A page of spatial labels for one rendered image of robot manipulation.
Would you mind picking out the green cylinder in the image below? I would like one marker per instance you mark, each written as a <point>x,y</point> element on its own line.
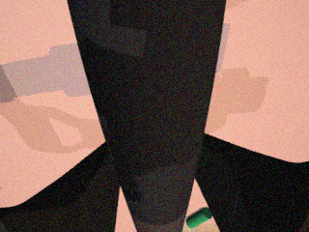
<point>198,218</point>

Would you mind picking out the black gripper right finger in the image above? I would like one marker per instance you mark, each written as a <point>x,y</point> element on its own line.
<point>251,192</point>

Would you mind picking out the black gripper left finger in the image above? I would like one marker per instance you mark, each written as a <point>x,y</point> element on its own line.
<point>84,199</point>

